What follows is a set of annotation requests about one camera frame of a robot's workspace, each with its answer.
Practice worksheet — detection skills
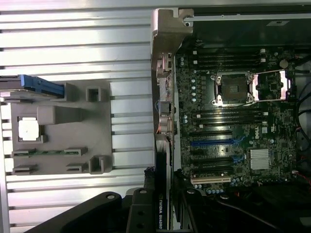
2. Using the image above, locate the white expansion slot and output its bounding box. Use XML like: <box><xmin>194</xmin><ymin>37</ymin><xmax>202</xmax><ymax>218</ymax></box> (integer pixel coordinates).
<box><xmin>190</xmin><ymin>177</ymin><xmax>231</xmax><ymax>185</ymax></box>

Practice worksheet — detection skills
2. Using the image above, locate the blue expansion slot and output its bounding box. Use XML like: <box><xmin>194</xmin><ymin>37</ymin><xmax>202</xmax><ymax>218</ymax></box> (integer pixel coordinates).
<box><xmin>190</xmin><ymin>139</ymin><xmax>235</xmax><ymax>146</ymax></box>

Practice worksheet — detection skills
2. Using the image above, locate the silver chipset heatsink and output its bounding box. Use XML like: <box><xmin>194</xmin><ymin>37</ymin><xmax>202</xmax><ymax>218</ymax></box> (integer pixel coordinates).
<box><xmin>249</xmin><ymin>149</ymin><xmax>272</xmax><ymax>170</ymax></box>

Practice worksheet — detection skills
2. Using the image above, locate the grey plastic parts rack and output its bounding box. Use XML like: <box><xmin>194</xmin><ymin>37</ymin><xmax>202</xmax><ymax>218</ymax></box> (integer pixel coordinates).
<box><xmin>0</xmin><ymin>81</ymin><xmax>114</xmax><ymax>175</ymax></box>

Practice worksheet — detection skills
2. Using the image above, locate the green loose RAM stick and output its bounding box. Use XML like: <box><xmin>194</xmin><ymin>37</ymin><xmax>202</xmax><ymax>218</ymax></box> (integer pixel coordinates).
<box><xmin>13</xmin><ymin>150</ymin><xmax>82</xmax><ymax>156</ymax></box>

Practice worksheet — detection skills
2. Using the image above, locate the green Dell motherboard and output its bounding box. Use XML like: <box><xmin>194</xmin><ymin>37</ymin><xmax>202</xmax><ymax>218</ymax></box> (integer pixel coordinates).
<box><xmin>174</xmin><ymin>47</ymin><xmax>302</xmax><ymax>195</ymax></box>

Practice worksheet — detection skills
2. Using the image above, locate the CPU socket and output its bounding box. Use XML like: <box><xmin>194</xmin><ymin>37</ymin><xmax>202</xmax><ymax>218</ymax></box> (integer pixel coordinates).
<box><xmin>211</xmin><ymin>71</ymin><xmax>256</xmax><ymax>107</ymax></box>

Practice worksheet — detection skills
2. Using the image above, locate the silver CPU chip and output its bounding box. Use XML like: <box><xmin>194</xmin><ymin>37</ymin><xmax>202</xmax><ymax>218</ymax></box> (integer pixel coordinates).
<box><xmin>18</xmin><ymin>118</ymin><xmax>39</xmax><ymax>141</ymax></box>

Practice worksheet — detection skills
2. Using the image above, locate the metal socket cover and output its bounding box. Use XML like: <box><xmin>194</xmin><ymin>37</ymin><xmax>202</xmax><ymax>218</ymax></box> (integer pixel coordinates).
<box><xmin>250</xmin><ymin>69</ymin><xmax>292</xmax><ymax>101</ymax></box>

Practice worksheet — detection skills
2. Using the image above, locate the hard disk with blue caddy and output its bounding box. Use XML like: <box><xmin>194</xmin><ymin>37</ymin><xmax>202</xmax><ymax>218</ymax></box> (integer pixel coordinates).
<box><xmin>0</xmin><ymin>74</ymin><xmax>65</xmax><ymax>100</ymax></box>

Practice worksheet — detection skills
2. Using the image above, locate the open dark grey PC case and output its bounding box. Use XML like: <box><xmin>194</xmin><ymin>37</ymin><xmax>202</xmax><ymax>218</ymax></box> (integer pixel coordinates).
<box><xmin>150</xmin><ymin>7</ymin><xmax>311</xmax><ymax>233</ymax></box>

